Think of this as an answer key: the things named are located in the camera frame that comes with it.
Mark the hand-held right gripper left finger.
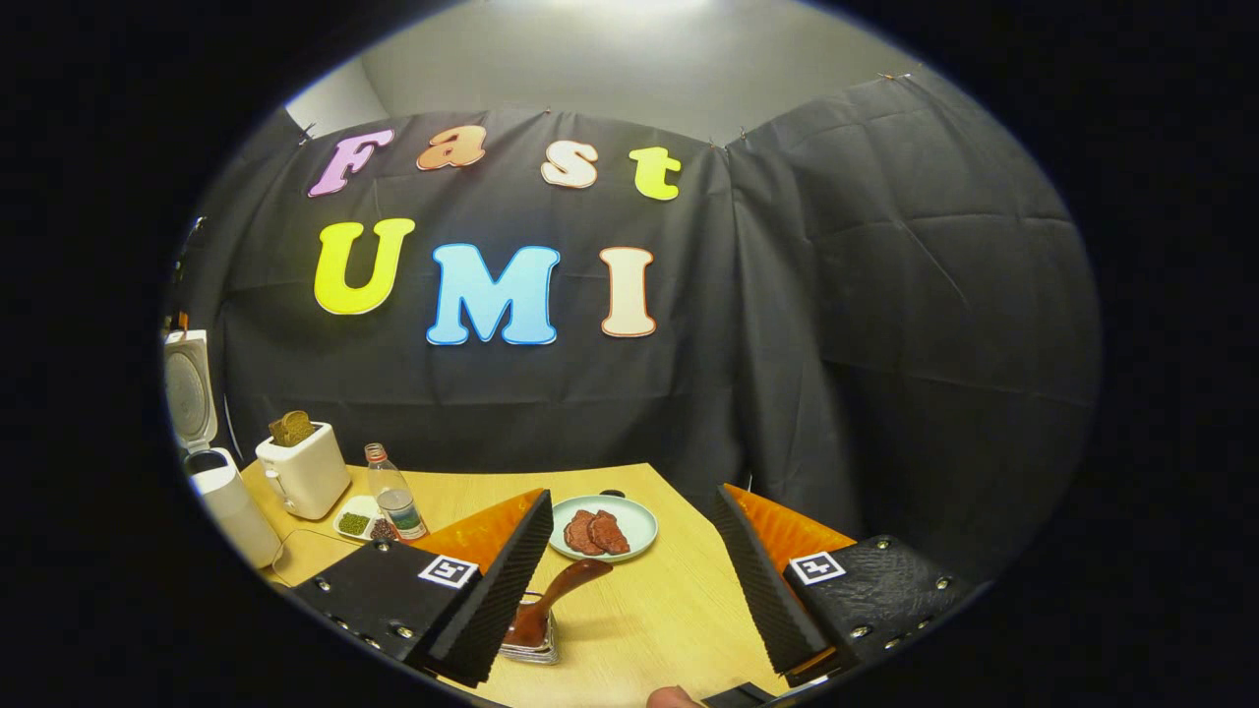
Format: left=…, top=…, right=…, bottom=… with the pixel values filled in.
left=288, top=487, right=555, bottom=689

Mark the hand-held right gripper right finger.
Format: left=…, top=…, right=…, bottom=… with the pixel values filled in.
left=710, top=482, right=977, bottom=689

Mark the wooden spoon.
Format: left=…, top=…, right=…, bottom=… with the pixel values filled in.
left=509, top=559, right=614, bottom=648

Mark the white rice cooker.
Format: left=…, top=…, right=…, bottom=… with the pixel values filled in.
left=162, top=329, right=284, bottom=569

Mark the red meat slice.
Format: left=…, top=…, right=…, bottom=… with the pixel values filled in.
left=564, top=509, right=608, bottom=557
left=587, top=509, right=630, bottom=555

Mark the teal plate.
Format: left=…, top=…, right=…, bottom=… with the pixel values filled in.
left=549, top=494, right=659, bottom=561

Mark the clear plastic bottle red cap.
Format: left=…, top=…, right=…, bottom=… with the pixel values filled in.
left=365, top=442, right=429, bottom=542

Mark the white divided dish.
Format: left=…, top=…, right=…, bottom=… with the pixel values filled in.
left=332, top=495, right=394, bottom=544

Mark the white toaster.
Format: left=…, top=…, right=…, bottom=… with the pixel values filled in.
left=256, top=423, right=352, bottom=520

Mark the black backdrop cloth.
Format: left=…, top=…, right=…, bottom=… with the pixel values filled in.
left=172, top=71, right=1103, bottom=581

